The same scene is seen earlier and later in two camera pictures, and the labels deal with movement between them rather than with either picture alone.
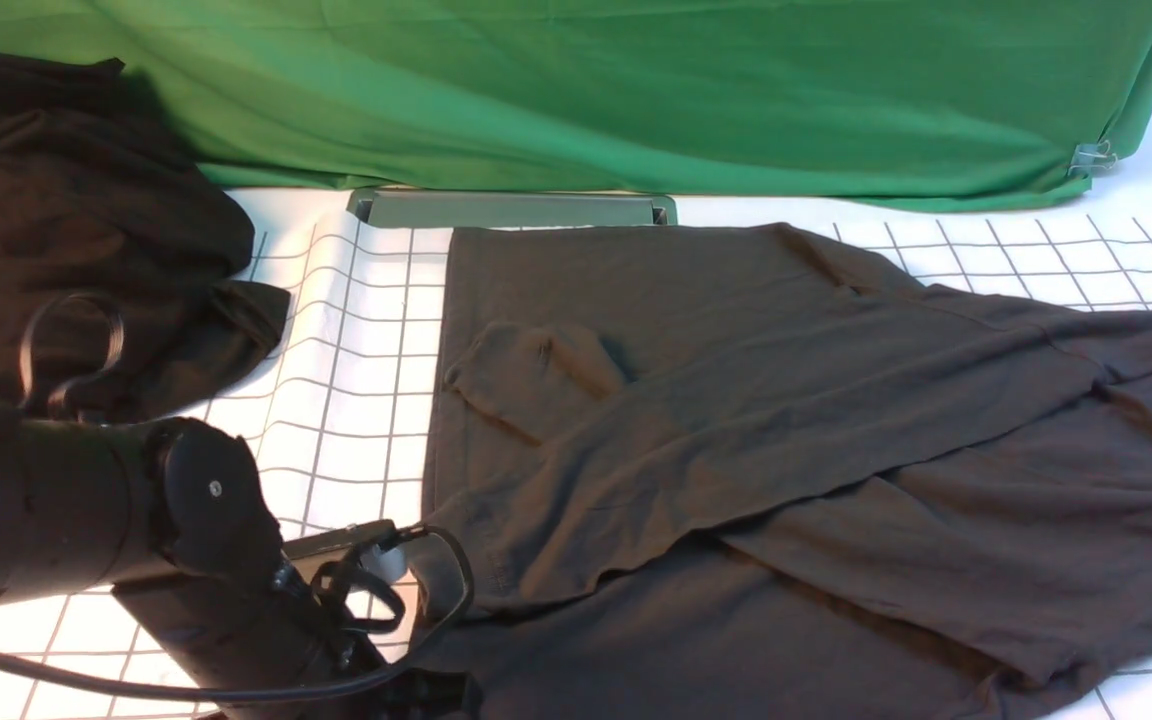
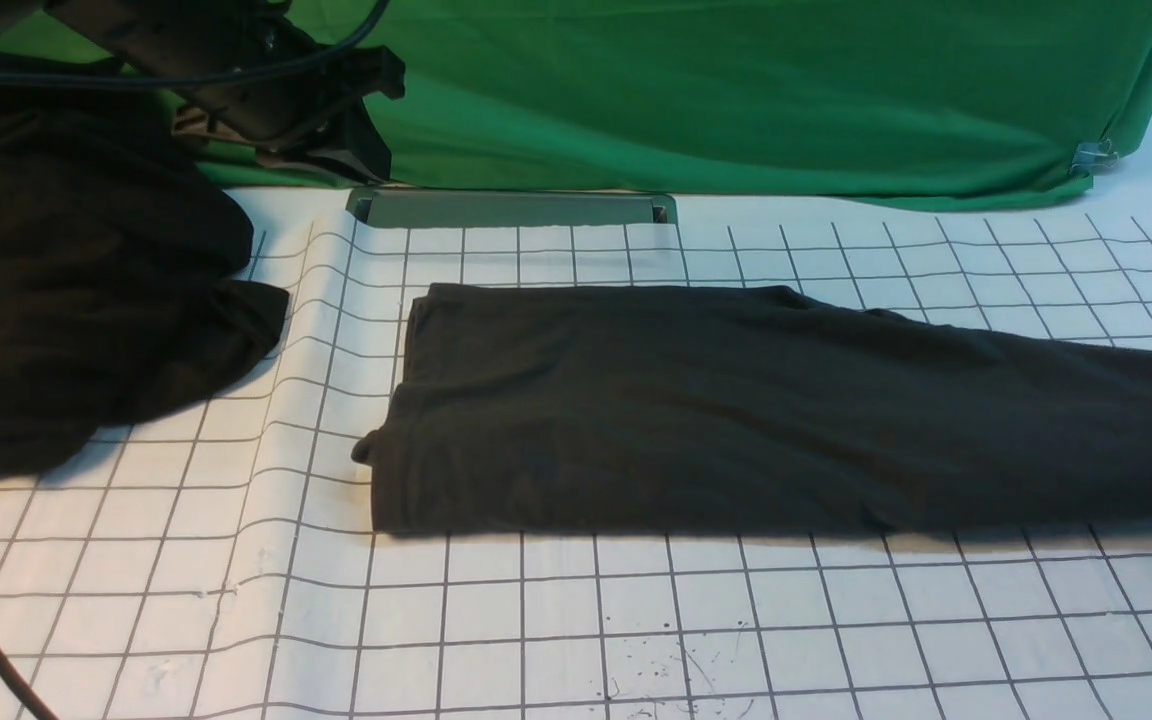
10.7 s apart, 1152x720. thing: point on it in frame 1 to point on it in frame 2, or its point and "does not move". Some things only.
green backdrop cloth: (984, 104) does not move
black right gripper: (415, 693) to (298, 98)
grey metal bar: (426, 208) does not move
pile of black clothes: (85, 249) does not move
